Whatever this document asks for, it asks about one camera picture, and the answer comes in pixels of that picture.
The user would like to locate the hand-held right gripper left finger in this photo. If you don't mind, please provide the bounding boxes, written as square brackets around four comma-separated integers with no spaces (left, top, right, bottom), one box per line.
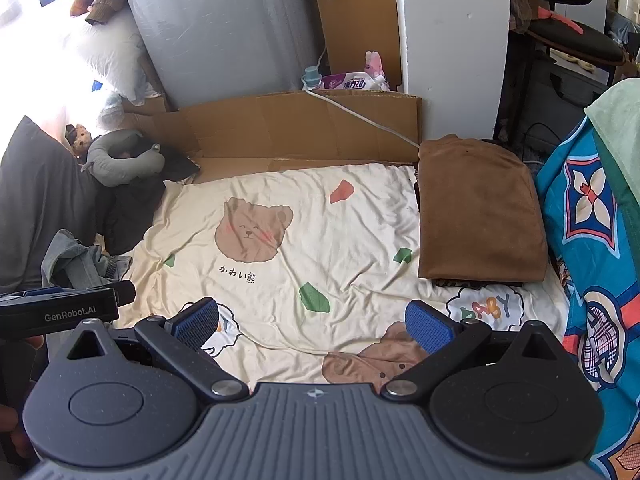
[66,297,249,403]

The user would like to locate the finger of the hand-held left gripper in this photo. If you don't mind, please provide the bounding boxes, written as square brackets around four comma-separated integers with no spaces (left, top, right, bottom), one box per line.
[104,280,137,307]

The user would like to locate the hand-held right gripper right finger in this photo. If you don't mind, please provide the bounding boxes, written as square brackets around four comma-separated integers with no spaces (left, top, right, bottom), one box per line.
[382,299,568,403]

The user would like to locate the light blue jeans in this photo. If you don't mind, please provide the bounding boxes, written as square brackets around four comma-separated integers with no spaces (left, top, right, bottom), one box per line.
[41,230,133,291]

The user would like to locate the person's left hand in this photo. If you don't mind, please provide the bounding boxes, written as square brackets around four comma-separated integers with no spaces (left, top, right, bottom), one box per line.
[0,404,36,461]

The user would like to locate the black clothing pile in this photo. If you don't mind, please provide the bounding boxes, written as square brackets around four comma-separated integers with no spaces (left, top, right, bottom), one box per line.
[95,152,201,256]

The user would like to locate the dark grey pillow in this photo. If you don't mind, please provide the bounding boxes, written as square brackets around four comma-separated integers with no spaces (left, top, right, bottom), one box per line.
[0,115,108,293]

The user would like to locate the brown folded garment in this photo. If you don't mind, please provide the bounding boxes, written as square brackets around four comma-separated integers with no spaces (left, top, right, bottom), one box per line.
[417,134,549,283]

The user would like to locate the grey neck pillow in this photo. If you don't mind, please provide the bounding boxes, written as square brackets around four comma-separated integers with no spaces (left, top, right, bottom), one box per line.
[80,129,166,188]

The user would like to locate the cream bear print bed sheet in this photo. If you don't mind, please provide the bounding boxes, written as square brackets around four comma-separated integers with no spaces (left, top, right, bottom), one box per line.
[117,162,571,391]

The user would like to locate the brown teddy bear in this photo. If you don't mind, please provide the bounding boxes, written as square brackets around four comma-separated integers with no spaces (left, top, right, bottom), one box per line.
[65,124,96,158]

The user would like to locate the blue patterned blanket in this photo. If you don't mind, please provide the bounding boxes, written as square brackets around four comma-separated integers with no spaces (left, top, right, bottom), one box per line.
[535,115,640,480]

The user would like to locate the clear plastic bag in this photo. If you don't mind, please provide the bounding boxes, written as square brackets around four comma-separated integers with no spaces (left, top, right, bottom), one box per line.
[97,92,126,131]

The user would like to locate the flat cardboard sheet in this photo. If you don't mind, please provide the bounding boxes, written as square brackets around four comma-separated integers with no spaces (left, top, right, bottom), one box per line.
[122,91,423,186]

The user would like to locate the white pillow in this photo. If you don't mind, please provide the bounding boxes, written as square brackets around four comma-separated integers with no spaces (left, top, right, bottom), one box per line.
[65,7,166,106]

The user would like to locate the black cabinet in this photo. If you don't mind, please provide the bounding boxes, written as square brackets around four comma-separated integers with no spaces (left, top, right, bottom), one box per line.
[500,55,611,161]

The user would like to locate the white purple detergent bag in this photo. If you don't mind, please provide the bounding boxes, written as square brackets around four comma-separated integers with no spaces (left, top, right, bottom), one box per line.
[320,71,391,92]

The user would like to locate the grey plastic wrapped panel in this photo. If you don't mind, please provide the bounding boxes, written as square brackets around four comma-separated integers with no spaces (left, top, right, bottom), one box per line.
[118,0,326,111]

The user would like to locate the green towel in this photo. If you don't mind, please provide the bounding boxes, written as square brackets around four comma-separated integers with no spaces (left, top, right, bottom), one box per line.
[584,77,640,256]

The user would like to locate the tall cardboard panel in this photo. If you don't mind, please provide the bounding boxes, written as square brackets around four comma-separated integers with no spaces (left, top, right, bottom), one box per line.
[300,0,403,92]

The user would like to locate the black office chair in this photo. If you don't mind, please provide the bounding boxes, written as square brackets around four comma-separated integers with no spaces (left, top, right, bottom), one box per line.
[525,0,626,66]

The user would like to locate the pink cloth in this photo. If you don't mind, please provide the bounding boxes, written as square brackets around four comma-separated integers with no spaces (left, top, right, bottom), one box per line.
[537,7,583,31]

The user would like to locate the white cabinet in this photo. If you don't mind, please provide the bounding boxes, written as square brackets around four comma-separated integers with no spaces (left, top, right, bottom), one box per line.
[555,0,640,36]

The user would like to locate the white cable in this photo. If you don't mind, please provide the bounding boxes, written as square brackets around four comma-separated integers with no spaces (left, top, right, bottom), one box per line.
[302,80,421,150]

